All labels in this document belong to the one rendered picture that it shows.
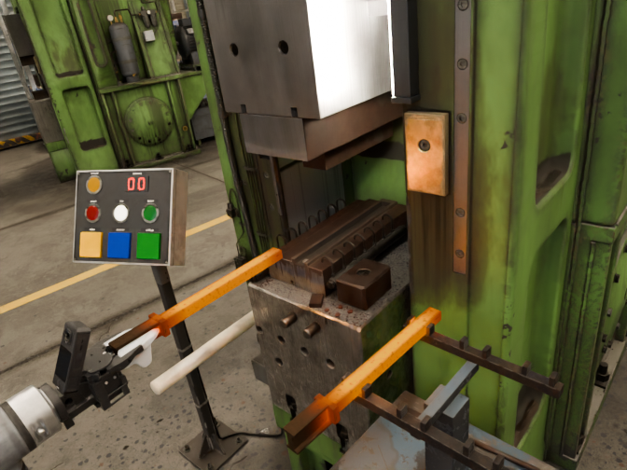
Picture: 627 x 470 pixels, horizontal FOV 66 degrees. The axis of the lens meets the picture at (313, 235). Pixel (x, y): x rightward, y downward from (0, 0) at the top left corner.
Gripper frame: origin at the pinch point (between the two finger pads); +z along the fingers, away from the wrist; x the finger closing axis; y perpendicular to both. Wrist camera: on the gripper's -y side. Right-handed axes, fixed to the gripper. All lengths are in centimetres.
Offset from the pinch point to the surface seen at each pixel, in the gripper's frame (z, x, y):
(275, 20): 43, 3, -48
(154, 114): 262, -432, 60
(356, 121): 61, 7, -23
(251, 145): 42.1, -10.5, -21.3
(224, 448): 33, -52, 107
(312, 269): 41.5, 4.0, 9.1
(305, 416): 6.0, 33.0, 8.4
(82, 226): 18, -67, 2
